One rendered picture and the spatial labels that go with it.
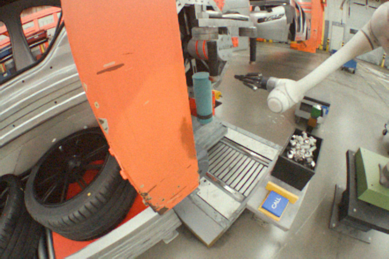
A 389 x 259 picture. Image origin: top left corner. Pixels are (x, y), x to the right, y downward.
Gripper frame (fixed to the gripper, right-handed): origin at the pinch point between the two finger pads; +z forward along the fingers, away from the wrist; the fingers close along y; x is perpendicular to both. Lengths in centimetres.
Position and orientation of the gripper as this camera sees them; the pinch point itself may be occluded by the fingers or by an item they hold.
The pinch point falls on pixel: (239, 77)
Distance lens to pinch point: 97.0
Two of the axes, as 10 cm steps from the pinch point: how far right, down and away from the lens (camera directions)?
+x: -6.0, -3.0, -7.4
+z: -6.7, -3.1, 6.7
